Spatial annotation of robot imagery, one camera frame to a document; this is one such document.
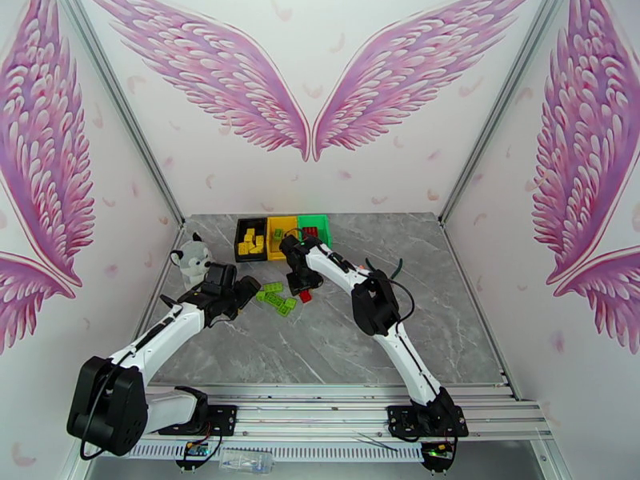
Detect yellow plastic bin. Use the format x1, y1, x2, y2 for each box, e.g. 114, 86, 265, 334
266, 214, 302, 262

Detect green plastic bin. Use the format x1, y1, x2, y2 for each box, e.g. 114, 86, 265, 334
297, 214, 334, 250

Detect grey white plush dog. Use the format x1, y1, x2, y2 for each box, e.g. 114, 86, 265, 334
169, 231, 217, 290

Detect black plastic bin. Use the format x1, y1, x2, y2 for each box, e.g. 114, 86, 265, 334
234, 217, 270, 264

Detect clear plastic bag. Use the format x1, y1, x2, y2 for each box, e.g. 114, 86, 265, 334
218, 447, 278, 471

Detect metal tweezers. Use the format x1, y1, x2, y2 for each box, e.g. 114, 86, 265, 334
350, 430, 400, 453

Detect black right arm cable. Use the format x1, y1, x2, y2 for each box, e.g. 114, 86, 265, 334
386, 277, 417, 326

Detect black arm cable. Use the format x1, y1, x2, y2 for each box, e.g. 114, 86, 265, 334
386, 277, 417, 326
78, 354, 129, 462

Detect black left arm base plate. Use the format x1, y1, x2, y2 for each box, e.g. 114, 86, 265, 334
158, 404, 239, 438

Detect aluminium rail frame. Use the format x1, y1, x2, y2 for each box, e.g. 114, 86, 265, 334
77, 382, 554, 442

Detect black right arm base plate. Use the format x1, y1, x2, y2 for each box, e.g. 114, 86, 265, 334
386, 404, 470, 440

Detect white slotted cable tray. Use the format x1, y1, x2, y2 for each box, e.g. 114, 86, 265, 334
94, 441, 426, 464

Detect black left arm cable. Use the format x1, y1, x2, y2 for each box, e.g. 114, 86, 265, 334
78, 354, 129, 462

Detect aluminium corner post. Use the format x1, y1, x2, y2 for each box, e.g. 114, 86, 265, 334
56, 0, 187, 230
438, 0, 557, 225

